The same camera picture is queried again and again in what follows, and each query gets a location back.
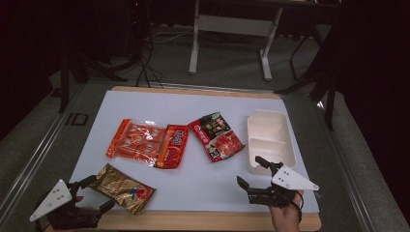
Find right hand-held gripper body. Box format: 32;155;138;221
247;161;321;208

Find black metal stand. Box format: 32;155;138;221
57;32;129;114

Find gold foil packet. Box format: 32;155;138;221
88;162;158;217

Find white divided box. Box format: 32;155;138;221
247;108;298;177

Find person's left hand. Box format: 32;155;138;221
71;194;86;208

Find white floor cable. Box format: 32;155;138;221
149;28;194;44

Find white desk frame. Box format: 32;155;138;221
188;0;284;82

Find red black packet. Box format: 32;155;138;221
188;111;246;163

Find black chair legs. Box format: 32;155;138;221
274;18;342;131

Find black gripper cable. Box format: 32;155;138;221
289;191;305;224

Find red orange packet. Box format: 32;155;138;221
153;124;190;170

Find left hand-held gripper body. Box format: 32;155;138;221
28;178;102;231

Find clear orange packet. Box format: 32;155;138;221
105;118;168;167

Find person's right hand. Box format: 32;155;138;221
269;189;305;232

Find metal floor rail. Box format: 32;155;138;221
315;101;376;232
0;83;85;220

